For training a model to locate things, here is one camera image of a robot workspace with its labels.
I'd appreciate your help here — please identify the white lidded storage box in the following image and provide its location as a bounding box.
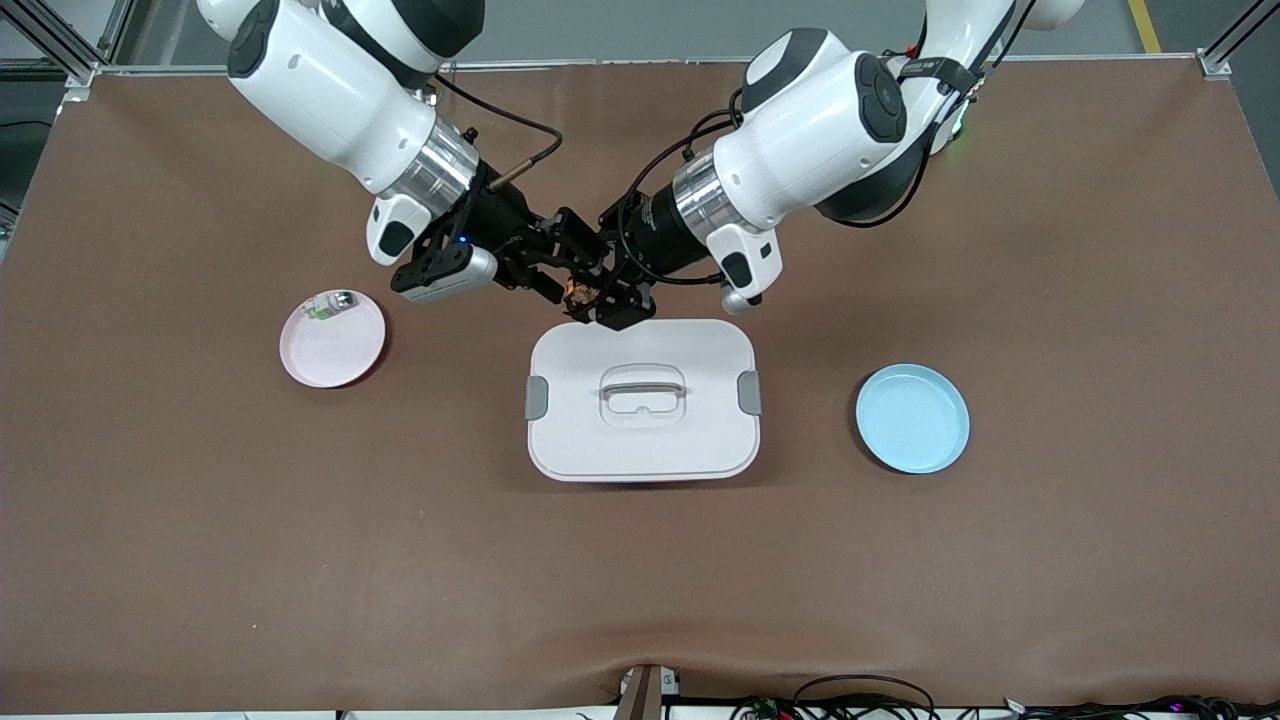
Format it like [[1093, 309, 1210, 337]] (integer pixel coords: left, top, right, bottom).
[[525, 318, 763, 484]]

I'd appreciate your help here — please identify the pink round plate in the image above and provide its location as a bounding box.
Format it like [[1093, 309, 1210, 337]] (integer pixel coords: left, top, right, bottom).
[[279, 289, 387, 389]]

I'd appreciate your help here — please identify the light blue round plate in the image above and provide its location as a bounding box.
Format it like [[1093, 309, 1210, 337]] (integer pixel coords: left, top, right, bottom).
[[855, 363, 971, 475]]

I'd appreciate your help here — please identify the brown table mat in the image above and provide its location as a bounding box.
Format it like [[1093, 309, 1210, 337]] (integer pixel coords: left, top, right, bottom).
[[0, 55, 1280, 716]]

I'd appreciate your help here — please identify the clear lid handle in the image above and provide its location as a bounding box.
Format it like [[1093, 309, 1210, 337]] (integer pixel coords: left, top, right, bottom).
[[598, 364, 689, 427]]

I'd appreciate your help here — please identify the metal table edge bracket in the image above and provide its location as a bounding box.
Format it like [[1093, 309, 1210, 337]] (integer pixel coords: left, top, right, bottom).
[[615, 663, 681, 720]]

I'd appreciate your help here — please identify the black looped cable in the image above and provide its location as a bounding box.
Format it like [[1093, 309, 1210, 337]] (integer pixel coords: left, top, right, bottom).
[[793, 674, 938, 720]]

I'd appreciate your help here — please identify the aluminium frame profile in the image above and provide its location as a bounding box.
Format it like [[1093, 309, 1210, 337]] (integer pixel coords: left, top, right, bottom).
[[1198, 0, 1280, 81], [0, 0, 141, 89]]

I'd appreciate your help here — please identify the black cable bundle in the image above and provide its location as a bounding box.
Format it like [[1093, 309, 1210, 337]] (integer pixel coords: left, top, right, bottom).
[[1000, 694, 1280, 720]]

